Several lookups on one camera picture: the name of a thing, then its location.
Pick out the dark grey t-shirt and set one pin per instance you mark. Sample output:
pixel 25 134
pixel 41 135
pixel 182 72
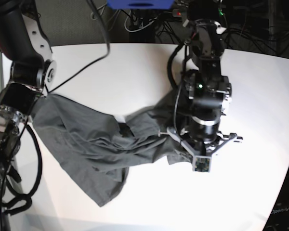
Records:
pixel 96 151

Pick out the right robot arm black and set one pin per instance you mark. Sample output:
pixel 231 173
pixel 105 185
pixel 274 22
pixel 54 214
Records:
pixel 24 43

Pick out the black power strip red switch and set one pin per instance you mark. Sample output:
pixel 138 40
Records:
pixel 179 13

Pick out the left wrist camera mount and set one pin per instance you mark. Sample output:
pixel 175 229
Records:
pixel 201 162

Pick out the blue box overhead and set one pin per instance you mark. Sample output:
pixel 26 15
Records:
pixel 140 4

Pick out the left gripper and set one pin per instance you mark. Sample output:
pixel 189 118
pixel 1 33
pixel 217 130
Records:
pixel 202 147

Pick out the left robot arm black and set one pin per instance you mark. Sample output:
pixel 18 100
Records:
pixel 211 92

